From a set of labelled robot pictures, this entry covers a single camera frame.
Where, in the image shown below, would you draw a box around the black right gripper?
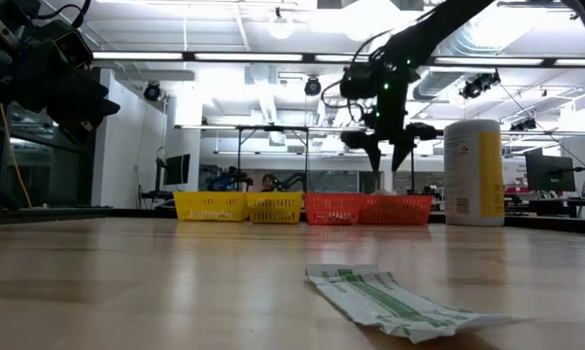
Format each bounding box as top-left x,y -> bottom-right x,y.
339,67 -> 440,175

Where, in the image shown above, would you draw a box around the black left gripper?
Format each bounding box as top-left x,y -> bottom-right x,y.
0,38 -> 122,147

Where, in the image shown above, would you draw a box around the orange plastic basket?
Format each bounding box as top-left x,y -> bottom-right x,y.
303,192 -> 366,227
362,194 -> 434,227

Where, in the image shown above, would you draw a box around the white yellow wipes canister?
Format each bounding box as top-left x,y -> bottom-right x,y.
442,119 -> 506,228

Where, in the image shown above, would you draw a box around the computer monitor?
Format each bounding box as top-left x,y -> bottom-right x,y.
524,154 -> 576,193
162,154 -> 192,187

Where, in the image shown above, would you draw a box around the black track spotlights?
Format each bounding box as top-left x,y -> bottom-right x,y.
459,71 -> 502,101
509,117 -> 538,133

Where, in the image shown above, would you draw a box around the yellow plastic basket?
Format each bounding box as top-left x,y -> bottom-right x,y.
173,192 -> 250,224
246,192 -> 305,225

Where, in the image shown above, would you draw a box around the green striped bandage packet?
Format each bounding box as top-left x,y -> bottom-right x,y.
304,263 -> 528,344

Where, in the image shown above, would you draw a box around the LED light bar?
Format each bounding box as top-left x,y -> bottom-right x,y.
91,50 -> 585,69

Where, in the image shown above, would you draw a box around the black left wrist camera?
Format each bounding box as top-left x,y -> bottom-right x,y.
49,18 -> 96,72

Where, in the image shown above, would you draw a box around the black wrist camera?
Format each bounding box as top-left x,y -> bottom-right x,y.
339,62 -> 380,101
49,18 -> 96,72

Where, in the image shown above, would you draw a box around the black ceiling camera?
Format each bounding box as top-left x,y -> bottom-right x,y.
303,76 -> 323,98
143,81 -> 163,103

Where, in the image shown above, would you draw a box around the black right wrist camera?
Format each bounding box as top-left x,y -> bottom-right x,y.
339,62 -> 380,101

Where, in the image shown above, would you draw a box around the black right camera cable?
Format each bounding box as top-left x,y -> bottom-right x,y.
320,28 -> 396,123

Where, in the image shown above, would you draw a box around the white ring lamp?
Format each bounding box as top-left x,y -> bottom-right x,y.
267,11 -> 295,41

